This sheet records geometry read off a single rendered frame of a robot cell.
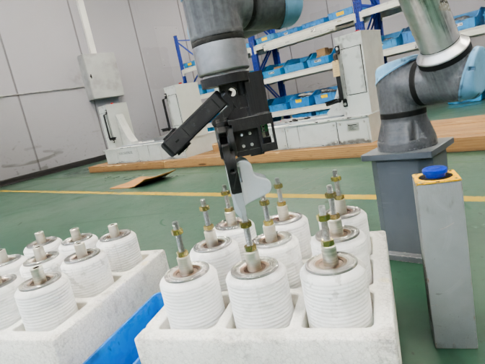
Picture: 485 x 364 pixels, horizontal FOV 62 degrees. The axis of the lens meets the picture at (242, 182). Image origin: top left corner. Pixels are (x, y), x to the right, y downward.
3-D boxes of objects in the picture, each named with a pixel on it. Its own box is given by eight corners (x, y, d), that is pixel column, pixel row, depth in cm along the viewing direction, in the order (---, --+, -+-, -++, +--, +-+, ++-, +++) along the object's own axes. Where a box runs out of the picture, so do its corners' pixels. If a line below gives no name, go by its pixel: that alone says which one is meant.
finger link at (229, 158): (243, 193, 56) (230, 131, 54) (232, 196, 56) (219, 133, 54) (240, 188, 60) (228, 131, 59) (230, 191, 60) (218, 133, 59)
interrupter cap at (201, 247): (239, 241, 77) (239, 238, 77) (209, 257, 72) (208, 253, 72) (216, 237, 83) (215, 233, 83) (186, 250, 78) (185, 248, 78)
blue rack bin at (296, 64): (301, 71, 649) (299, 58, 645) (322, 66, 623) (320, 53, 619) (283, 74, 614) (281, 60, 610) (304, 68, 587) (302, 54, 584)
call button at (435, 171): (421, 178, 73) (420, 166, 72) (446, 175, 71) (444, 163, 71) (424, 183, 69) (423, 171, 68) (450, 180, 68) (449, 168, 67)
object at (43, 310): (66, 349, 86) (40, 271, 83) (102, 350, 83) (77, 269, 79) (29, 380, 77) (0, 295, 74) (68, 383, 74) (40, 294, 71)
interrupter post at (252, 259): (263, 271, 62) (258, 251, 61) (247, 274, 62) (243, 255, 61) (262, 266, 64) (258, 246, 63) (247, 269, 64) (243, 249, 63)
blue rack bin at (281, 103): (286, 108, 690) (284, 95, 686) (305, 105, 664) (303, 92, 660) (268, 113, 655) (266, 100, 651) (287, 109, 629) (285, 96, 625)
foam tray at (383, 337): (233, 309, 103) (219, 243, 100) (395, 305, 90) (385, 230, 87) (159, 435, 67) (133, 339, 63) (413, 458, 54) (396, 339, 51)
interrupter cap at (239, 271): (281, 276, 59) (281, 271, 59) (231, 285, 59) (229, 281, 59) (276, 256, 67) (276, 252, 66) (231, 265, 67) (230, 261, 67)
